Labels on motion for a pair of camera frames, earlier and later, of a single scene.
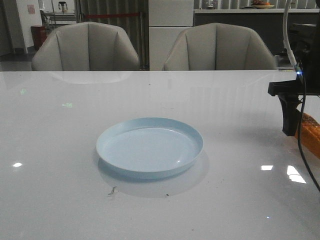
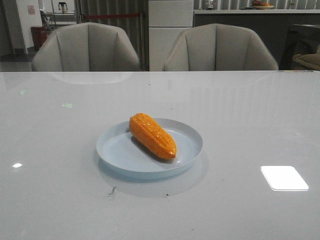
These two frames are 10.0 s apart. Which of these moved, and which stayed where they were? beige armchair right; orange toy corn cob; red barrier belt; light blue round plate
Moved: orange toy corn cob
Stayed: red barrier belt; beige armchair right; light blue round plate
